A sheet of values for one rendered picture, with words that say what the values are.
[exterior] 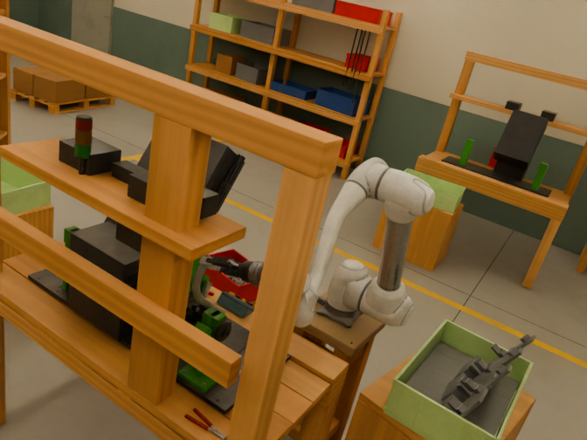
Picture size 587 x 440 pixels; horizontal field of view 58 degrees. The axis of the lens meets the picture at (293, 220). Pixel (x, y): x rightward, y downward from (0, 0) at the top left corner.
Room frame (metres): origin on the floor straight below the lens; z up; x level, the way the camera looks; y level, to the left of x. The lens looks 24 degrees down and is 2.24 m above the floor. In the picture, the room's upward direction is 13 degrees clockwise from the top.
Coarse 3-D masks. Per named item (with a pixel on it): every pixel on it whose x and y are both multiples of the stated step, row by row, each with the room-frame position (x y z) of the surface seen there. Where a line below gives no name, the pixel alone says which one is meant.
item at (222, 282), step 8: (224, 256) 2.43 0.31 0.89; (232, 256) 2.47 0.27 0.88; (240, 256) 2.43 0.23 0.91; (208, 272) 2.28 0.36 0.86; (216, 272) 2.24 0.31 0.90; (216, 280) 2.23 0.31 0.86; (224, 280) 2.19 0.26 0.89; (232, 280) 2.22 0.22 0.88; (240, 280) 2.24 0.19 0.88; (224, 288) 2.18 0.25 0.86; (232, 288) 2.15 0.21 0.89; (240, 288) 2.13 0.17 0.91; (248, 288) 2.18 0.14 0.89; (256, 288) 2.22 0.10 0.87; (240, 296) 2.14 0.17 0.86; (248, 296) 2.18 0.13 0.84; (256, 296) 2.22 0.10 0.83
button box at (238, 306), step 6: (222, 294) 1.99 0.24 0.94; (228, 294) 1.98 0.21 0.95; (222, 300) 1.97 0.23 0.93; (228, 300) 1.97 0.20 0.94; (234, 300) 1.96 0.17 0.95; (240, 300) 1.96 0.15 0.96; (228, 306) 1.95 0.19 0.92; (234, 306) 1.94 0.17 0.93; (240, 306) 1.94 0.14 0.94; (246, 306) 1.93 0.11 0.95; (252, 306) 1.98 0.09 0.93; (234, 312) 1.93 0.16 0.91; (240, 312) 1.92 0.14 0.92; (246, 312) 1.93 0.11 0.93; (252, 312) 1.97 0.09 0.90
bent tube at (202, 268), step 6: (198, 270) 1.66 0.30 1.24; (204, 270) 1.67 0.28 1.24; (198, 276) 1.65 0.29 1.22; (192, 282) 1.64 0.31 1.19; (198, 282) 1.64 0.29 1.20; (192, 288) 1.63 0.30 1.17; (198, 288) 1.63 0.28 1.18; (198, 294) 1.63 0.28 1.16; (198, 300) 1.63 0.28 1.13; (204, 300) 1.65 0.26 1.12; (210, 300) 1.69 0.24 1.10; (204, 306) 1.67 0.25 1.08; (210, 306) 1.67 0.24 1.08; (216, 306) 1.70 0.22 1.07; (222, 312) 1.73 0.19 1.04
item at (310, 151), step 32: (0, 32) 1.73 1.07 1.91; (32, 32) 1.68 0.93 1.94; (64, 64) 1.58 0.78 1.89; (96, 64) 1.51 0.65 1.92; (128, 64) 1.53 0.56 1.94; (128, 96) 1.44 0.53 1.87; (160, 96) 1.39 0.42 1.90; (192, 96) 1.34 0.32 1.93; (224, 96) 1.39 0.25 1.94; (224, 128) 1.28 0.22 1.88; (256, 128) 1.24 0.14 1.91; (288, 128) 1.20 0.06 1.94; (288, 160) 1.19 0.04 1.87; (320, 160) 1.15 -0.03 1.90
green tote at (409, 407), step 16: (448, 320) 2.18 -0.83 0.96; (432, 336) 2.01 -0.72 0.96; (448, 336) 2.16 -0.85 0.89; (464, 336) 2.13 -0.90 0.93; (480, 336) 2.10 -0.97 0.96; (464, 352) 2.11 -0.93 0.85; (480, 352) 2.08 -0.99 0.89; (416, 368) 1.91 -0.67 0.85; (512, 368) 2.01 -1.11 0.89; (528, 368) 1.93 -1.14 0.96; (400, 384) 1.64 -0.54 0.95; (400, 400) 1.63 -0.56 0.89; (416, 400) 1.61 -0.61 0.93; (432, 400) 1.58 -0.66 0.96; (512, 400) 1.90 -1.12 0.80; (400, 416) 1.62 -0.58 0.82; (416, 416) 1.59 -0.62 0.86; (432, 416) 1.57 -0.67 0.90; (448, 416) 1.54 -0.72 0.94; (416, 432) 1.58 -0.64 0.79; (432, 432) 1.56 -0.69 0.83; (448, 432) 1.53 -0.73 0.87; (464, 432) 1.51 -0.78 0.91; (480, 432) 1.48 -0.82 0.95; (496, 432) 1.68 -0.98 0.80
